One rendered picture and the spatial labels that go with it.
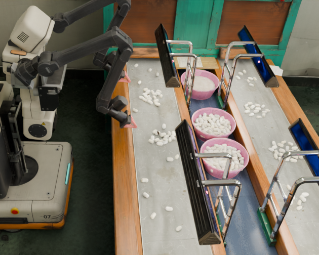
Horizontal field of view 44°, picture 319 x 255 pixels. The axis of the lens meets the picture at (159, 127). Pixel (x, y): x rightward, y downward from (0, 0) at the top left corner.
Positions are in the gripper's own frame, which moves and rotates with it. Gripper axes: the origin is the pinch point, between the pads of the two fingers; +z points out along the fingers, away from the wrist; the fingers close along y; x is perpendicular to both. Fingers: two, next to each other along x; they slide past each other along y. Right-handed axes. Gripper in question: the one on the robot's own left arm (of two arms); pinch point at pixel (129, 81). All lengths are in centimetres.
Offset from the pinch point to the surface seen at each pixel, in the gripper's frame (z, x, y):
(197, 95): 44.9, -18.3, 4.0
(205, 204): 0, -33, -117
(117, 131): -0.5, 12.4, -36.8
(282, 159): 32, -56, -93
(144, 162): 11, 6, -59
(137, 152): 9, 8, -51
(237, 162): 50, -27, -61
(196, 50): 42, -30, 45
